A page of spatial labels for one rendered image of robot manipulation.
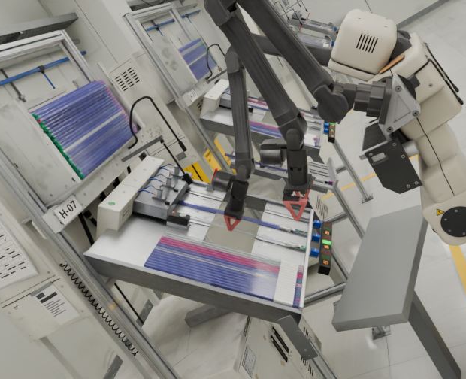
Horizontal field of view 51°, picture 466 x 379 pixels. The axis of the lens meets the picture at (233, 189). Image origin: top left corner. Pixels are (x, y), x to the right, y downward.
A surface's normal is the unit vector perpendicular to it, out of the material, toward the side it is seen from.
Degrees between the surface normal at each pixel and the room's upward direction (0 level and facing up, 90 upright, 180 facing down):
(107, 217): 90
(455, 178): 90
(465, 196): 90
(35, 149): 90
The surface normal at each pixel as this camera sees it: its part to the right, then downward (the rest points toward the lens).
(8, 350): 0.82, -0.42
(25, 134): -0.20, 0.42
